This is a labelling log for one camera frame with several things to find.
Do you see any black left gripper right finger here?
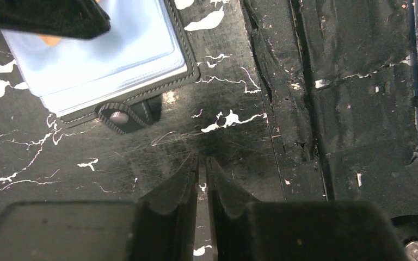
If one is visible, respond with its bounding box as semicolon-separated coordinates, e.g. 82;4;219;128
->
206;157;407;260

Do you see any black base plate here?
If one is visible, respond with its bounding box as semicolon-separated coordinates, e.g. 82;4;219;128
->
243;1;418;260

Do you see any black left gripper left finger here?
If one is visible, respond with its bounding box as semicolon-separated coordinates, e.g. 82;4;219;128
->
0;154;199;260

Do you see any single orange VIP card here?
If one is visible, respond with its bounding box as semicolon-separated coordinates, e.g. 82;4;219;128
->
39;35;61;47

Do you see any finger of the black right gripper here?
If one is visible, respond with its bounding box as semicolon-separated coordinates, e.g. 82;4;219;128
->
0;0;111;39

